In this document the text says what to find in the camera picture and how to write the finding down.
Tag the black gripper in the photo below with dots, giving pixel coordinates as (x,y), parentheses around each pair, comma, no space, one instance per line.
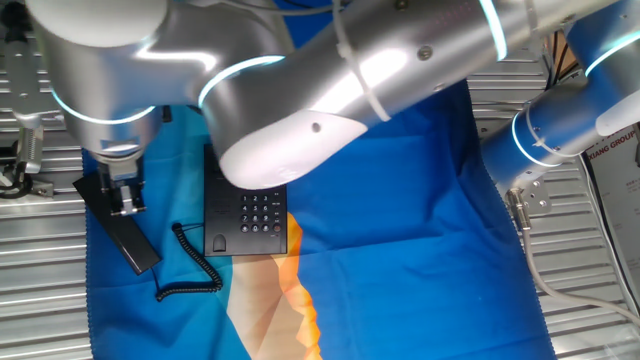
(120,172)

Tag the black telephone handset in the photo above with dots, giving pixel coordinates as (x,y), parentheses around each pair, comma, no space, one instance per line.
(130,240)

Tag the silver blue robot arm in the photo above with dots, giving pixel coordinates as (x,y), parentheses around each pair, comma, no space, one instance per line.
(300,75)

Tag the black telephone base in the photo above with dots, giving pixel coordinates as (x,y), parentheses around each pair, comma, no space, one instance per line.
(245,225)

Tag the blue mountain print cloth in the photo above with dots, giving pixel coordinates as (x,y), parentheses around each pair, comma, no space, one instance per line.
(400,250)

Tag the white printed sign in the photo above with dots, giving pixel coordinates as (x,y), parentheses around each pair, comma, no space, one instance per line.
(620,190)

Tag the camera stand clamp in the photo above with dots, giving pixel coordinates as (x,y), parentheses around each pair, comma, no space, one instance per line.
(22,187)

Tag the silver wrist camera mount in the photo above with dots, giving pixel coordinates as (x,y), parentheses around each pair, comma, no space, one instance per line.
(22,85)

